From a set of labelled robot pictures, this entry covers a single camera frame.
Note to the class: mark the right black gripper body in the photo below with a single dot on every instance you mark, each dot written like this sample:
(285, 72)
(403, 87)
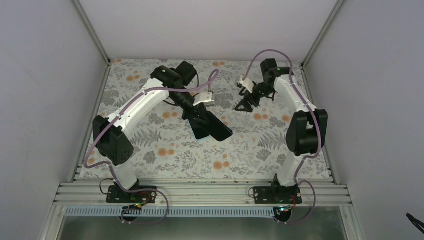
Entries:
(268, 90)

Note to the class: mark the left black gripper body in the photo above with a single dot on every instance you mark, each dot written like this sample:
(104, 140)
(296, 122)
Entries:
(186, 114)

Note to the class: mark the phone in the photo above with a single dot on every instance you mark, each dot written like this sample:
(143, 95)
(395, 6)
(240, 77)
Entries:
(200, 134)
(215, 127)

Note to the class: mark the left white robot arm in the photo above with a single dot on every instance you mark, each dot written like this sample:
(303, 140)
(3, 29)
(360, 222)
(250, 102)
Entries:
(110, 134)

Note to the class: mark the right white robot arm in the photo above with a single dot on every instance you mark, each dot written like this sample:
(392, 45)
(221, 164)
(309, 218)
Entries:
(306, 132)

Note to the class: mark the phone in light blue case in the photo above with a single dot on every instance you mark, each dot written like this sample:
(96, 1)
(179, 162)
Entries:
(200, 134)

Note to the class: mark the floral patterned table mat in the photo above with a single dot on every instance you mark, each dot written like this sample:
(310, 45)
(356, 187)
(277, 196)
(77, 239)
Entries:
(164, 144)

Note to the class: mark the black object at right edge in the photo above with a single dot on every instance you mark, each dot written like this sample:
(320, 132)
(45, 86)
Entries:
(416, 222)

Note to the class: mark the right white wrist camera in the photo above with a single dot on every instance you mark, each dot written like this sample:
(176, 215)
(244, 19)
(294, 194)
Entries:
(245, 83)

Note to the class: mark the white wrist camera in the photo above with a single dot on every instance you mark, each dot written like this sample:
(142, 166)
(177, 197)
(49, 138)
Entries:
(206, 98)
(245, 83)

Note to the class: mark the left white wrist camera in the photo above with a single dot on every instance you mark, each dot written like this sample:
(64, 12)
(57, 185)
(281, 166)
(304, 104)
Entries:
(206, 98)

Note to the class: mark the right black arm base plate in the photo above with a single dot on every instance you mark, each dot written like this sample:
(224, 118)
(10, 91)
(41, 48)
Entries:
(280, 195)

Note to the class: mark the light blue slotted cable duct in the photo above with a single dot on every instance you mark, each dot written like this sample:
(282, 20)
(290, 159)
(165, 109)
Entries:
(173, 211)

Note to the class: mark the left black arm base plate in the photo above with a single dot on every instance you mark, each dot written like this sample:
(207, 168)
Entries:
(116, 195)

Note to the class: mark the aluminium front rail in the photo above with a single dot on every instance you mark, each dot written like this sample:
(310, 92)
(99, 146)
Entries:
(205, 194)

